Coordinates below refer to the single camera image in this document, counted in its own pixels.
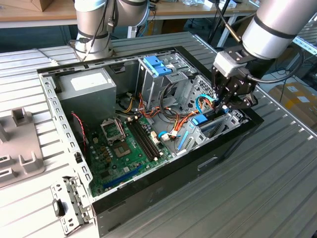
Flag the wooden desk white frame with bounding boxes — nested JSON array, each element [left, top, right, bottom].
[[148, 0, 263, 49], [0, 0, 78, 29]]

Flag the black tripod stand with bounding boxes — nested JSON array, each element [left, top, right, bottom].
[[207, 0, 232, 50]]

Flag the small brown cardboard box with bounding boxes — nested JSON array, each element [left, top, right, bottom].
[[24, 0, 54, 12]]

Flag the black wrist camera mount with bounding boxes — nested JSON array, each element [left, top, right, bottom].
[[226, 47, 254, 63]]

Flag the blue data wire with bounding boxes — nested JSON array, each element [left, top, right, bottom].
[[195, 95, 228, 115]]

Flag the black plastic case latch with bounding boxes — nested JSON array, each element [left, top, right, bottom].
[[51, 198, 66, 217]]

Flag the yellow black power wires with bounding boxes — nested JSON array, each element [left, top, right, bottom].
[[116, 95, 136, 114]]

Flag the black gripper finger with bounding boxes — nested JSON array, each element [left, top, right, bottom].
[[211, 68, 229, 115], [219, 85, 259, 112]]

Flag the blue expansion slot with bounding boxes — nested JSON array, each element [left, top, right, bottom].
[[102, 165, 144, 189]]

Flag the hard disk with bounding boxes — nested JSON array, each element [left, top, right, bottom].
[[176, 113, 218, 152]]

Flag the white board power connector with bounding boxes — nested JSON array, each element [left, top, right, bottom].
[[149, 130, 160, 146]]

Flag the aluminium slat table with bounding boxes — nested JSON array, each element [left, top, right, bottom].
[[284, 19, 317, 72]]

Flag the grey metal drive cage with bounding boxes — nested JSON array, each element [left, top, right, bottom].
[[135, 53, 199, 113]]

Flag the cardboard box yellow tape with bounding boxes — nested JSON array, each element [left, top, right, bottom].
[[268, 81, 317, 129]]

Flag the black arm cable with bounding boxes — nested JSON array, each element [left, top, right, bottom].
[[214, 0, 306, 84]]

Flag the black RAM slot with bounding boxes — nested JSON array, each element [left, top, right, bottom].
[[138, 118, 161, 158], [128, 121, 151, 161], [135, 119, 158, 159], [132, 120, 154, 160]]

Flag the grey plastic parts rack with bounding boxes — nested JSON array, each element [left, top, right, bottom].
[[0, 107, 47, 189]]

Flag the red black fan wire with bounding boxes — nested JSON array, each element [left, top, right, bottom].
[[70, 111, 88, 147]]

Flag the blue plastic drive latch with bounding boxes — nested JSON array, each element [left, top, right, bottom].
[[143, 56, 173, 78]]

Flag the orange black wire bundle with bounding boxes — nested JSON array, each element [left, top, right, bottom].
[[137, 81, 185, 124]]

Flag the blue wire with white plug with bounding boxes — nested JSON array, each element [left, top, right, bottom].
[[157, 130, 174, 142]]

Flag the grey metal disk bay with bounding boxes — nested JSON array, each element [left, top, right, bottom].
[[173, 104, 250, 157]]

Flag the grey power supply unit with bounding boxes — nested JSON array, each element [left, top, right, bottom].
[[55, 67, 117, 124]]

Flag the CPU socket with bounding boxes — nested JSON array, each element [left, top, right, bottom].
[[111, 141, 131, 160]]

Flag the metal socket cover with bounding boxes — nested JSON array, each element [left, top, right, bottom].
[[100, 118, 126, 145]]

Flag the green motherboard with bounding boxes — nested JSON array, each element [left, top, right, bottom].
[[88, 116, 173, 198]]

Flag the black open PC case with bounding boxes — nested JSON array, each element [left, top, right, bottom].
[[36, 46, 264, 238]]

